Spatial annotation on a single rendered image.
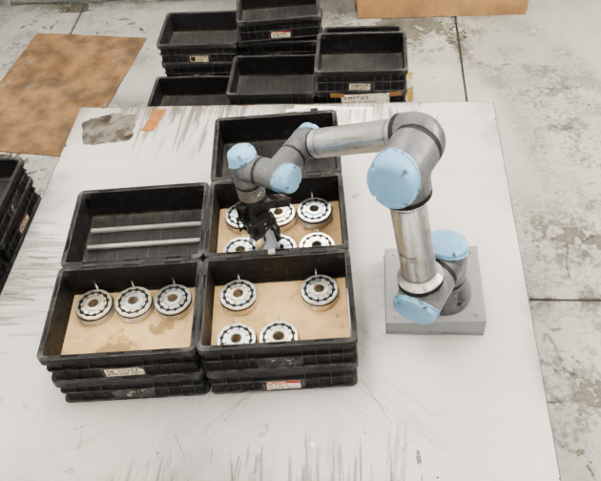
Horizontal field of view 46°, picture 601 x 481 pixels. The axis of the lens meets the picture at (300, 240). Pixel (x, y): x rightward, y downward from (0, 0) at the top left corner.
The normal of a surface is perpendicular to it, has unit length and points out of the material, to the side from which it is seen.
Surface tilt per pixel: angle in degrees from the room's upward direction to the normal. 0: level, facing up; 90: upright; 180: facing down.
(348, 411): 0
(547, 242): 0
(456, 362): 0
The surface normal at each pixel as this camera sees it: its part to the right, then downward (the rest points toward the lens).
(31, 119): -0.07, -0.66
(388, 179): -0.54, 0.58
